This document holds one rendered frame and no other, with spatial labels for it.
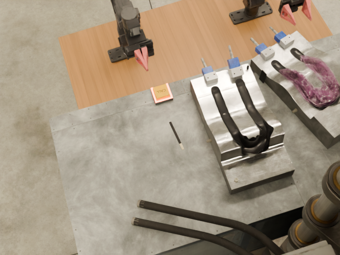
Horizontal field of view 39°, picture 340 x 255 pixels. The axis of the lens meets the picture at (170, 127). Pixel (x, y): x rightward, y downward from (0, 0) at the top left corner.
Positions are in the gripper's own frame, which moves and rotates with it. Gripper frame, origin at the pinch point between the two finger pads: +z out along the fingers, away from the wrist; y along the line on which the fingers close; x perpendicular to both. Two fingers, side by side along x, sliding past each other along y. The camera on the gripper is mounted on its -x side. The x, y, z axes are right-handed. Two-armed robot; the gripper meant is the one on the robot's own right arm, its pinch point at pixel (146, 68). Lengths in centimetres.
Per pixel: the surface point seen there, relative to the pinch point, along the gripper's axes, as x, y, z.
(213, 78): 28.0, 27.3, -3.3
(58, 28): 123, -34, -130
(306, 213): -11, 26, 68
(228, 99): 30.9, 30.3, 6.7
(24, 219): 120, -83, -4
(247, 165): 33, 27, 35
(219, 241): 30, 6, 60
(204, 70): 29.4, 25.5, -9.1
